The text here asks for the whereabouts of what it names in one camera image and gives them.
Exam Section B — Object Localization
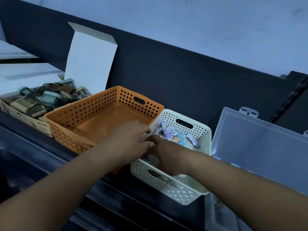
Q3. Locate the person's right hand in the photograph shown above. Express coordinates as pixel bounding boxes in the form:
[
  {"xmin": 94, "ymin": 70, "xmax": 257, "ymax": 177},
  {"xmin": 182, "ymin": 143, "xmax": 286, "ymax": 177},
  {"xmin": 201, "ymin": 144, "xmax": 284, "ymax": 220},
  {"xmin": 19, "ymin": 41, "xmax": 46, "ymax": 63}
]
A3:
[{"xmin": 147, "ymin": 134, "xmax": 193, "ymax": 176}]

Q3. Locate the person's left hand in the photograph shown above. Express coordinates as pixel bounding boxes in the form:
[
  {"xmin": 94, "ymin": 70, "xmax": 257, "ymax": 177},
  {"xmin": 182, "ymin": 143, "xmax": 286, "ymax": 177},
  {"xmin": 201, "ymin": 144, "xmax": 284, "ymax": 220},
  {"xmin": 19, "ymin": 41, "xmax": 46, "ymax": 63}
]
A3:
[{"xmin": 106, "ymin": 120, "xmax": 154, "ymax": 166}]

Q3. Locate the row of small tubes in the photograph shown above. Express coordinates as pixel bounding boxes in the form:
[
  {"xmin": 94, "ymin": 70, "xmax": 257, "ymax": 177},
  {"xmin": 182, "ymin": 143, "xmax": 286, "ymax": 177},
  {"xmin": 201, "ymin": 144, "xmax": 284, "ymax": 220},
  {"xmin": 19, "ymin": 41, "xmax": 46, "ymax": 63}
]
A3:
[{"xmin": 211, "ymin": 155, "xmax": 255, "ymax": 175}]

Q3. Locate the person's right forearm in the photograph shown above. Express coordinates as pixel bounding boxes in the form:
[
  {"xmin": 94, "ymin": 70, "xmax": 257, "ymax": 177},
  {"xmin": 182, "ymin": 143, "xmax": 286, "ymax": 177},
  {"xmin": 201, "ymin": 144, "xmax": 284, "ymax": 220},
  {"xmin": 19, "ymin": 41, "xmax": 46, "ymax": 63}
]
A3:
[{"xmin": 185, "ymin": 151, "xmax": 308, "ymax": 231}]

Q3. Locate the pile of small tubes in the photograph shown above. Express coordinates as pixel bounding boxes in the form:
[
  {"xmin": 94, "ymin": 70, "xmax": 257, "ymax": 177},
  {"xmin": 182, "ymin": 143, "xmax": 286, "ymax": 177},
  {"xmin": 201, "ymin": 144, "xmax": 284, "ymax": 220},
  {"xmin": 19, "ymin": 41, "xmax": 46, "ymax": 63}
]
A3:
[{"xmin": 153, "ymin": 122, "xmax": 201, "ymax": 149}]

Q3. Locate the white perforated plastic basket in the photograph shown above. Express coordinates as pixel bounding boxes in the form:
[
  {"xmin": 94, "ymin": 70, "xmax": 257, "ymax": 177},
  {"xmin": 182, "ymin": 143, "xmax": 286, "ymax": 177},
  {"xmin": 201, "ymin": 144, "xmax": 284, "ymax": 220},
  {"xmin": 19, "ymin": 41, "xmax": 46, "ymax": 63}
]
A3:
[{"xmin": 131, "ymin": 109, "xmax": 212, "ymax": 206}]

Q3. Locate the person's left forearm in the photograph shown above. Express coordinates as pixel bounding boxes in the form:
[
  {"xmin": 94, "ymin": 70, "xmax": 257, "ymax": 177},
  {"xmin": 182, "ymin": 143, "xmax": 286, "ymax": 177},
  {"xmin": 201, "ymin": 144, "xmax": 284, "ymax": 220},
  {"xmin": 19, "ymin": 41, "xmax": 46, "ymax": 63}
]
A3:
[{"xmin": 0, "ymin": 141, "xmax": 121, "ymax": 231}]

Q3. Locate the black slotted shelf upright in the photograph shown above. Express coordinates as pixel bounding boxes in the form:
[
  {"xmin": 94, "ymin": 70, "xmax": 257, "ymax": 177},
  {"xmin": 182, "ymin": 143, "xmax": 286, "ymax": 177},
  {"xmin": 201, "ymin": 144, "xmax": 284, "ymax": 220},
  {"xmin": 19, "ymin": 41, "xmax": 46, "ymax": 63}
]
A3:
[{"xmin": 269, "ymin": 71, "xmax": 308, "ymax": 123}]

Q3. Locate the white flat notebook package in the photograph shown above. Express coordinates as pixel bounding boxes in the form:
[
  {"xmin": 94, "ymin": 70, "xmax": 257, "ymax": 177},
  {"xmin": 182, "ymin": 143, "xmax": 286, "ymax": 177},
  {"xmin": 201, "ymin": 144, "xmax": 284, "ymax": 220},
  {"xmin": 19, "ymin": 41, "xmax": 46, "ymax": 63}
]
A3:
[{"xmin": 0, "ymin": 40, "xmax": 39, "ymax": 60}]

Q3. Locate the wide black shelf back panel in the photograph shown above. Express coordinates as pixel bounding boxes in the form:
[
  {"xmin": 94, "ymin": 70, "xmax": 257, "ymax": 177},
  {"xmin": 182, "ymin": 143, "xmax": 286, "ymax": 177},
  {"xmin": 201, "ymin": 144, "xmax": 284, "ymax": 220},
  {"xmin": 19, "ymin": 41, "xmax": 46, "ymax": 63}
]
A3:
[{"xmin": 0, "ymin": 0, "xmax": 296, "ymax": 128}]

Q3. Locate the white cardboard box open lid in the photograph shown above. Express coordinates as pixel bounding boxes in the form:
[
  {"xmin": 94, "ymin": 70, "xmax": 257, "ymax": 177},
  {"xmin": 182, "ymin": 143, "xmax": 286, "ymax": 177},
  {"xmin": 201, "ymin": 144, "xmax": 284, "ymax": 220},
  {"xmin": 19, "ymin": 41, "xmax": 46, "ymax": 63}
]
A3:
[{"xmin": 0, "ymin": 22, "xmax": 118, "ymax": 137}]

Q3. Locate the white grey-banded notebook package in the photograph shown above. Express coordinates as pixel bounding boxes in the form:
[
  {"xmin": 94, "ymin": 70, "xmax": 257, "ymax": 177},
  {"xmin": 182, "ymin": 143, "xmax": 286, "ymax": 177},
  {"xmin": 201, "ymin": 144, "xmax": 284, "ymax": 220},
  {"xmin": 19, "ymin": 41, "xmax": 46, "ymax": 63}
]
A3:
[{"xmin": 0, "ymin": 63, "xmax": 65, "ymax": 81}]

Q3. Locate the clear plastic organizer case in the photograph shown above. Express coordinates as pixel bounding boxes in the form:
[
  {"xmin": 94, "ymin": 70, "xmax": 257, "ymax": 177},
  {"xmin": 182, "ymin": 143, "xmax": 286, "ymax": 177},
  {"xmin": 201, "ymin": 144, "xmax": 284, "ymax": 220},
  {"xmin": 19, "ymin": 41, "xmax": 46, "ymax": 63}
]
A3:
[{"xmin": 204, "ymin": 107, "xmax": 308, "ymax": 231}]

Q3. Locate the orange plastic basket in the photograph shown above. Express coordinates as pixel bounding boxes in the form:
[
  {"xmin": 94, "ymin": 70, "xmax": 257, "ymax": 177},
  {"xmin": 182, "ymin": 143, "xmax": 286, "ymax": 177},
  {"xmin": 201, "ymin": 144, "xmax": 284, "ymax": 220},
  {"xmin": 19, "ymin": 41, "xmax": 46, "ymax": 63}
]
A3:
[{"xmin": 44, "ymin": 86, "xmax": 165, "ymax": 175}]

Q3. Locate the narrow black shelf back panel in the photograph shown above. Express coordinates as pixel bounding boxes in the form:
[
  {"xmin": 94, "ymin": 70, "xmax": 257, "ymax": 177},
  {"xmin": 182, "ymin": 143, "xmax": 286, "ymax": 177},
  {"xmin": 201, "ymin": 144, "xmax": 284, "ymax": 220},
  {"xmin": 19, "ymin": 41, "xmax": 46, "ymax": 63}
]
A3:
[{"xmin": 274, "ymin": 90, "xmax": 308, "ymax": 135}]

